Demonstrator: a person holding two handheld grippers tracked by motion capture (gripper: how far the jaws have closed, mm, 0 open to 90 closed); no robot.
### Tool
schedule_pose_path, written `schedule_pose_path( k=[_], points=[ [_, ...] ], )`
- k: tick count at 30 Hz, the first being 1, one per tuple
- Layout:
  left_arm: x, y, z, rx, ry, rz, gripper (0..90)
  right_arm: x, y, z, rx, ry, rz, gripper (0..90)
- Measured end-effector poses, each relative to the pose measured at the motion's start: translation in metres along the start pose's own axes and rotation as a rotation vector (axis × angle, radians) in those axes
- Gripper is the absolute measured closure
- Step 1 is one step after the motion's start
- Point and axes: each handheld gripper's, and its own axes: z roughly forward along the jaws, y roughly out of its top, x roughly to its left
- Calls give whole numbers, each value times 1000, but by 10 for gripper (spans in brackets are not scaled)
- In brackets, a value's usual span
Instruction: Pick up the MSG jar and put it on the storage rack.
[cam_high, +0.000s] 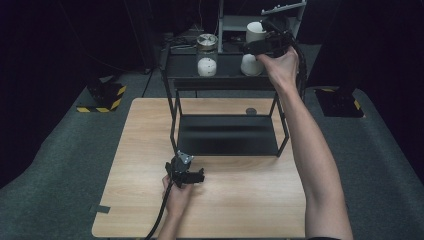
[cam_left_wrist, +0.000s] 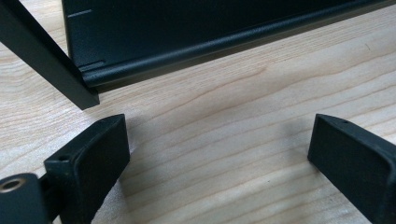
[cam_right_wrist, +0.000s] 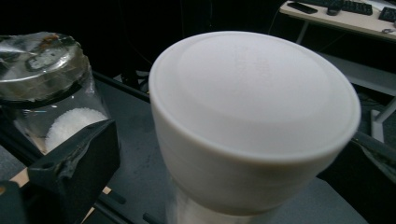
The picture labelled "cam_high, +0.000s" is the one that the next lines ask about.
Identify glass jar with metal lid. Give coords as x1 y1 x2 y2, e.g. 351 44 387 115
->
195 33 220 78

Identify grey tape strip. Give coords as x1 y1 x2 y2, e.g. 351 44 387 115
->
89 204 112 215

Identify person's left hand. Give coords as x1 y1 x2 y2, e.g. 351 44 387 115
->
161 174 195 218

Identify black yellow striped stand base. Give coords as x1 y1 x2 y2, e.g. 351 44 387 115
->
314 86 366 119
76 77 128 114

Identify grey metal frame stand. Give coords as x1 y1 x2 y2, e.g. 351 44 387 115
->
216 0 309 54

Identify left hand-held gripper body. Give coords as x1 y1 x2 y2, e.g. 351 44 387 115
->
164 150 196 188

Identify left hand-held gripper black cable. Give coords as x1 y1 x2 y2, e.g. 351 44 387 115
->
144 179 175 240

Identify white waisted jar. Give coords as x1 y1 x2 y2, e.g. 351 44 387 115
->
240 21 269 77

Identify black metal two-tier shelf rack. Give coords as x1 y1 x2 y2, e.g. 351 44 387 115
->
159 43 305 158

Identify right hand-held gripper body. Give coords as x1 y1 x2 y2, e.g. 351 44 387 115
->
260 0 308 60

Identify right hand-held gripper black cable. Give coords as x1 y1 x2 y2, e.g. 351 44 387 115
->
290 37 310 102

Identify person's right hand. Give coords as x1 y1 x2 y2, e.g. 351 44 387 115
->
255 45 300 93

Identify hand-held gripper black cable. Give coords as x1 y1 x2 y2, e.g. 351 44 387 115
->
290 37 310 102
144 179 175 240

